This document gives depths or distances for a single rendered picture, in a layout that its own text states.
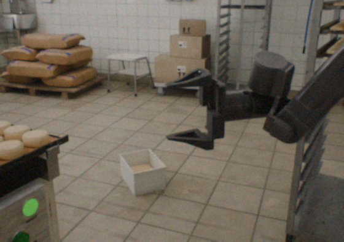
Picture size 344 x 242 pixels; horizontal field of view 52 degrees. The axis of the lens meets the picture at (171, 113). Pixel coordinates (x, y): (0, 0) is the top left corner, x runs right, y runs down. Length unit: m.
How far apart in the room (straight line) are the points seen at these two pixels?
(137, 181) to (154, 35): 2.80
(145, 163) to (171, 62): 1.87
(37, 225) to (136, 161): 1.76
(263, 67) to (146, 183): 1.69
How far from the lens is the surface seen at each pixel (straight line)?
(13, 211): 0.71
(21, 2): 5.81
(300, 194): 1.75
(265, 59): 0.64
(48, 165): 0.73
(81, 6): 5.18
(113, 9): 4.92
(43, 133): 0.75
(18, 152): 0.70
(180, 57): 4.17
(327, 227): 1.88
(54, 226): 0.85
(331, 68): 0.59
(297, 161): 1.64
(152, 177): 2.23
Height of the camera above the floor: 1.19
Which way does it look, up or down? 19 degrees down
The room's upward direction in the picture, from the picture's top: straight up
